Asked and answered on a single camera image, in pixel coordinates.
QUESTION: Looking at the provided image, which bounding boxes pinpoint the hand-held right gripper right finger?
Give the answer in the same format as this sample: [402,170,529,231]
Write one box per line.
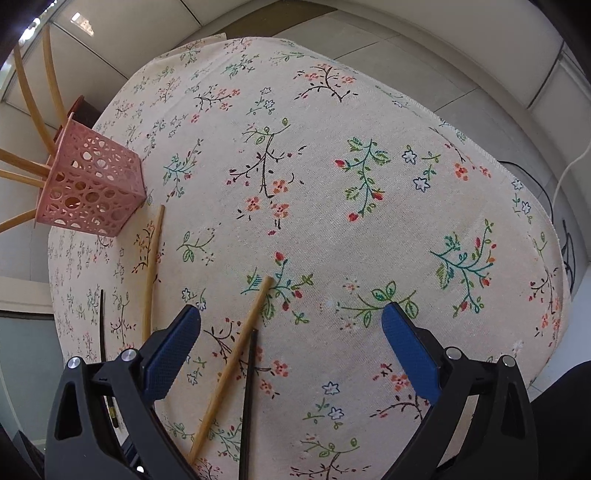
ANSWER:
[382,302,540,480]

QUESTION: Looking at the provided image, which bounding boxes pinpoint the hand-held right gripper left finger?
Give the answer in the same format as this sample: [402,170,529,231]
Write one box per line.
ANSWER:
[45,305,205,480]

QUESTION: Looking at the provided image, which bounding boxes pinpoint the single bamboo chopstick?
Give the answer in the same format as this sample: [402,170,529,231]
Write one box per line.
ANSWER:
[142,204,166,344]
[187,276,273,464]

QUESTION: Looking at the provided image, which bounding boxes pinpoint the black chopstick with gold band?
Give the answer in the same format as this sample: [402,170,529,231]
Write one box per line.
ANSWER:
[98,289,122,432]
[238,328,258,480]

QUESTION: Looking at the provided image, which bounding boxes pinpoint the pink perforated plastic basket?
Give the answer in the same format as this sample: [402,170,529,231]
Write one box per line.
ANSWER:
[36,117,147,238]

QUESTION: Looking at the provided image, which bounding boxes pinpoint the group of bamboo chopsticks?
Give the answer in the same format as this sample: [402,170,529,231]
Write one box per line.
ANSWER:
[0,23,68,234]

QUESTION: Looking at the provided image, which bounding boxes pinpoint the floral tablecloth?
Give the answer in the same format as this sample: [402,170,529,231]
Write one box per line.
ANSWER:
[46,36,573,480]

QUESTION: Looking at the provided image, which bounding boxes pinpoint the frosted glass sliding door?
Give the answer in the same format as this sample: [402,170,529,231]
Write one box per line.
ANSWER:
[0,272,58,462]

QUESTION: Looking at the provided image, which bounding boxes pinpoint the dark cloth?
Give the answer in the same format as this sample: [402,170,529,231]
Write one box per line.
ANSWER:
[526,355,591,480]

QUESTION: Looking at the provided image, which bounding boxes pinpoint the brown trash bin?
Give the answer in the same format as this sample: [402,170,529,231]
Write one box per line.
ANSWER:
[55,95,100,139]

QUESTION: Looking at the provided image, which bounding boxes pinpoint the black cable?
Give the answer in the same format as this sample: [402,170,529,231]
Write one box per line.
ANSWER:
[501,159,578,296]

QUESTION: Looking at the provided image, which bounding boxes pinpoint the white cable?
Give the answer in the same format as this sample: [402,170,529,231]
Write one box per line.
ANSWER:
[551,141,591,208]

